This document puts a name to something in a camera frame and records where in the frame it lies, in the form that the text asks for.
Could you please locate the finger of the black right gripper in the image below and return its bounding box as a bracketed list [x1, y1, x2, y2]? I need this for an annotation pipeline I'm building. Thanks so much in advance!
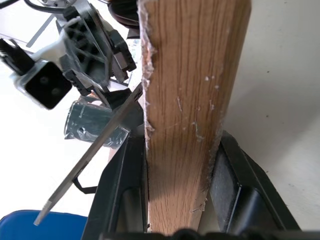
[59, 17, 113, 108]
[107, 29, 138, 83]

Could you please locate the grey frame support leg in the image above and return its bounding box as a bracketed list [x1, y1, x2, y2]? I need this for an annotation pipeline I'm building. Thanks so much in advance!
[33, 83, 144, 226]

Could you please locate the dark plastic bag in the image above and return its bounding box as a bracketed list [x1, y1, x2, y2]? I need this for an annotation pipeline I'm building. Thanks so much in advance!
[64, 99, 131, 151]

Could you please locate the black round object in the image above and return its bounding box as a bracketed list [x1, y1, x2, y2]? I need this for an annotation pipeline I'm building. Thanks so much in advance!
[109, 0, 141, 28]

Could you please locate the blue rounded object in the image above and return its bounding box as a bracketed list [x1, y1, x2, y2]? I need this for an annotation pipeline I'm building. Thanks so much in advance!
[0, 209, 89, 240]

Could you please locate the wooden board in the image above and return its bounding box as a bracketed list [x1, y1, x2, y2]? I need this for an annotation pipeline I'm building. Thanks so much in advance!
[136, 0, 252, 236]

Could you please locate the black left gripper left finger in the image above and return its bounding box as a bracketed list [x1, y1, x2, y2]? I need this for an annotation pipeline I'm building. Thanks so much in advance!
[82, 136, 150, 240]

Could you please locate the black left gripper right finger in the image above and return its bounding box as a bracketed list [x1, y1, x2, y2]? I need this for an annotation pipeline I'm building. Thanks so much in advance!
[208, 129, 301, 232]

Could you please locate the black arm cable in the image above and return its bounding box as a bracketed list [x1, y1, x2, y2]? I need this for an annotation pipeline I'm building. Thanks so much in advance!
[23, 0, 67, 16]

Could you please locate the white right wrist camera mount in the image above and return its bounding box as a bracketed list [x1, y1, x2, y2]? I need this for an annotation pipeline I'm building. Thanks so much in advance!
[11, 37, 73, 111]

